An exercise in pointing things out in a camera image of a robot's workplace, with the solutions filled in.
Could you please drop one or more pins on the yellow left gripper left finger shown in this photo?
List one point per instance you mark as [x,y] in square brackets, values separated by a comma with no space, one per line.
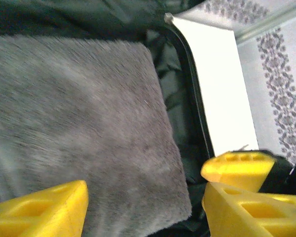
[39,212]

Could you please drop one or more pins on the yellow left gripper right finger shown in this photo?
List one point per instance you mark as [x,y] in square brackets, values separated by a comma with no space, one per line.
[249,217]

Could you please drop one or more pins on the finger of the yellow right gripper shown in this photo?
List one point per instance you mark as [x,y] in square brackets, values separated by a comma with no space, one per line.
[236,170]

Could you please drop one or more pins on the white hard-shell suitcase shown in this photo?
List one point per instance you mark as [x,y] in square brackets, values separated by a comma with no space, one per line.
[217,86]

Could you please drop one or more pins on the grey towel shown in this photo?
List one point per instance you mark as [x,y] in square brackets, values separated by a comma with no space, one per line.
[76,111]

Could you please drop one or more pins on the aluminium frame post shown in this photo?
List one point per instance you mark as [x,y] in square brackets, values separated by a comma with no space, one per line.
[269,26]

